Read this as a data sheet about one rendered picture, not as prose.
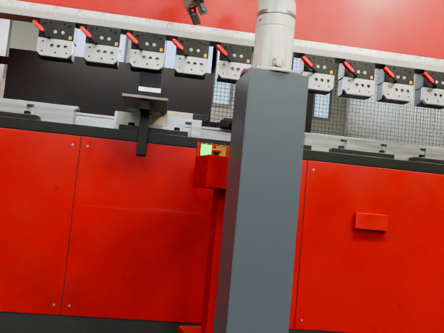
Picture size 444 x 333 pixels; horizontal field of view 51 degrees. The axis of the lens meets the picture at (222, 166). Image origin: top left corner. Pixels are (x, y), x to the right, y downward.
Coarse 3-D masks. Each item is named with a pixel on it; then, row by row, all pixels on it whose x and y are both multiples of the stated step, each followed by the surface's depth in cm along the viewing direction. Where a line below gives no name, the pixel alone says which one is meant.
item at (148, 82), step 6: (144, 72) 210; (150, 72) 211; (156, 72) 211; (162, 72) 211; (144, 78) 210; (150, 78) 210; (156, 78) 211; (144, 84) 210; (150, 84) 210; (156, 84) 211; (138, 90) 210; (144, 90) 211; (150, 90) 211; (156, 90) 211
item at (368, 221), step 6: (354, 216) 204; (360, 216) 202; (366, 216) 203; (372, 216) 203; (378, 216) 203; (384, 216) 204; (354, 222) 203; (360, 222) 202; (366, 222) 203; (372, 222) 203; (378, 222) 203; (384, 222) 204; (354, 228) 202; (360, 228) 202; (366, 228) 202; (372, 228) 203; (378, 228) 203; (384, 228) 203
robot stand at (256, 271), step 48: (240, 96) 139; (288, 96) 133; (240, 144) 132; (288, 144) 132; (240, 192) 129; (288, 192) 131; (240, 240) 128; (288, 240) 130; (240, 288) 127; (288, 288) 130
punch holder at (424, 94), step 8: (424, 72) 224; (432, 72) 225; (440, 72) 225; (416, 80) 231; (424, 80) 224; (440, 80) 225; (416, 88) 230; (424, 88) 224; (440, 88) 225; (416, 96) 230; (424, 96) 223; (432, 96) 224; (440, 96) 226; (416, 104) 229; (424, 104) 226; (432, 104) 225; (440, 104) 224
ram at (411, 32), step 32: (32, 0) 203; (64, 0) 205; (96, 0) 206; (128, 0) 208; (160, 0) 210; (224, 0) 214; (256, 0) 216; (320, 0) 220; (352, 0) 222; (384, 0) 224; (416, 0) 226; (160, 32) 209; (192, 32) 211; (320, 32) 219; (352, 32) 221; (384, 32) 223; (416, 32) 225; (384, 64) 222; (416, 64) 224
